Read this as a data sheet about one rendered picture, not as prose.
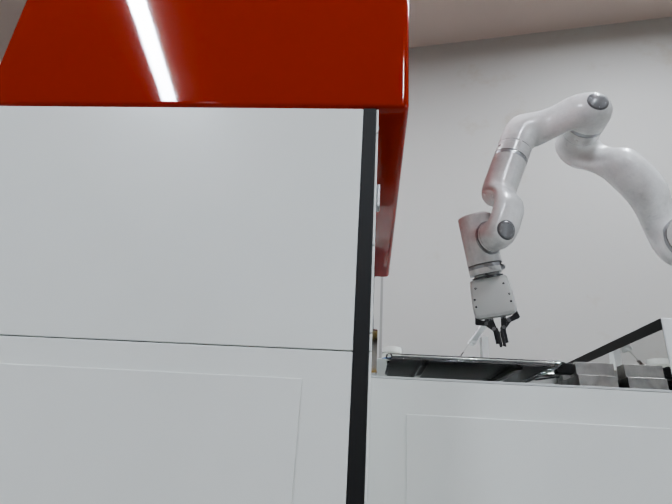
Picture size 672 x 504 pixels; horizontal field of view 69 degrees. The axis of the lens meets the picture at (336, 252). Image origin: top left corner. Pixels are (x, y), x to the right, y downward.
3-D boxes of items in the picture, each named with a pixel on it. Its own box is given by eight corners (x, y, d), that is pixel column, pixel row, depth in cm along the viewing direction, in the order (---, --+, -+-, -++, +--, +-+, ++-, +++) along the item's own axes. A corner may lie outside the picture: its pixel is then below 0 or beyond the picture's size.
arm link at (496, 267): (504, 262, 126) (506, 274, 125) (469, 269, 128) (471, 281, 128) (503, 259, 118) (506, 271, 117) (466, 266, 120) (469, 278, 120)
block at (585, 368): (576, 374, 105) (574, 360, 106) (570, 377, 108) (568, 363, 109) (615, 376, 104) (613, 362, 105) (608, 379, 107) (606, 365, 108)
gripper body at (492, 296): (507, 270, 125) (518, 314, 122) (467, 278, 128) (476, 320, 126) (507, 267, 118) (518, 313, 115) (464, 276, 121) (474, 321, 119)
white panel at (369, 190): (353, 350, 65) (363, 108, 81) (360, 408, 140) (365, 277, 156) (376, 351, 65) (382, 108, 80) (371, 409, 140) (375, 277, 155)
